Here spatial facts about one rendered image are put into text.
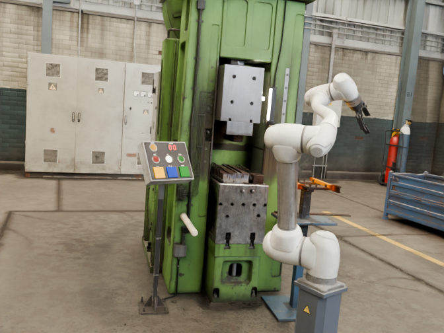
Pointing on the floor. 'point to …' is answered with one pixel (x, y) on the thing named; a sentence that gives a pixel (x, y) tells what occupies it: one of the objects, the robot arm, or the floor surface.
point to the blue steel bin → (415, 198)
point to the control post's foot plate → (145, 308)
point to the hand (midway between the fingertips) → (367, 123)
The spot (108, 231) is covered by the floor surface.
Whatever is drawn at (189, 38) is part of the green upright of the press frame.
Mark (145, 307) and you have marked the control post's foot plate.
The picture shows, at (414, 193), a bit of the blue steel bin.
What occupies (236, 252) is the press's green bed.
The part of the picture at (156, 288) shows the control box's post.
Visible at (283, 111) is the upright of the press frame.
